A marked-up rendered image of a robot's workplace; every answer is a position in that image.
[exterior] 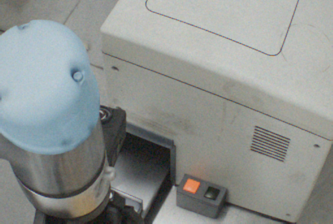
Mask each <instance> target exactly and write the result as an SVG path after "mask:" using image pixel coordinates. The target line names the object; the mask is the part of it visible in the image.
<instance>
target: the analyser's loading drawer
mask: <svg viewBox="0 0 333 224"><path fill-rule="evenodd" d="M114 168H115V170H116V177H115V179H114V180H113V181H112V180H110V183H111V189H112V190H115V191H116V192H118V193H119V194H120V196H122V197H124V198H126V204H125V205H130V206H134V209H135V211H136V212H137V213H138V214H139V215H141V216H142V218H143V219H144V217H145V215H146V214H147V213H148V210H149V208H150V207H151V205H152V203H153V200H154V199H155V197H156V195H157V194H158V192H159V190H160V189H161V185H162V183H163V181H164V180H165V178H166V176H167V174H168V172H169V170H170V149H169V148H166V147H163V146H161V145H158V144H156V143H154V142H151V141H149V140H147V139H144V138H141V137H139V136H137V135H134V134H132V133H131V134H130V135H129V137H128V139H127V141H126V143H125V145H124V147H123V149H122V151H121V153H120V154H119V156H118V159H117V160H116V163H115V165H114Z"/></svg>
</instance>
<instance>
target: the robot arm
mask: <svg viewBox="0 0 333 224"><path fill-rule="evenodd" d="M126 119H127V113H126V111H124V110H120V109H112V108H110V107H106V106H104V105H100V94H99V90H98V83H97V81H96V78H95V76H94V74H93V71H92V69H91V67H90V60H89V58H88V54H87V50H86V48H85V46H84V44H83V43H82V41H81V39H80V38H79V37H78V36H77V35H76V33H74V32H73V31H72V30H71V29H70V28H68V27H67V26H65V25H63V24H61V23H58V22H55V21H50V20H32V21H30V23H26V24H23V25H20V26H13V27H12V28H10V29H9V30H7V31H6V32H5V33H3V34H2V35H1V36H0V158H2V159H5V160H7V161H9V163H10V166H11V168H12V170H13V173H14V176H15V177H16V180H17V181H18V184H19V185H20V188H21V190H22V191H23V193H24V194H25V196H26V198H27V199H28V201H29V202H30V203H31V204H32V205H33V206H34V208H35V209H36V212H35V215H34V223H33V224H144V220H143V218H142V216H141V215H139V214H138V213H137V212H136V211H135V209H134V206H130V205H125V204H126V198H124V197H122V196H120V194H119V193H118V192H116V191H115V190H112V189H111V183H110V180H112V181H113V180H114V179H115V177H116V170H115V168H114V165H115V163H116V160H117V159H118V155H119V152H120V150H121V148H122V145H123V142H124V139H125V138H126Z"/></svg>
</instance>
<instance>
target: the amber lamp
mask: <svg viewBox="0 0 333 224"><path fill-rule="evenodd" d="M199 185H200V183H199V182H196V181H194V180H191V179H188V180H187V182H186V184H185V185H184V187H183V189H185V190H187V191H190V192H191V193H192V192H193V193H195V192H196V190H197V189H198V187H199Z"/></svg>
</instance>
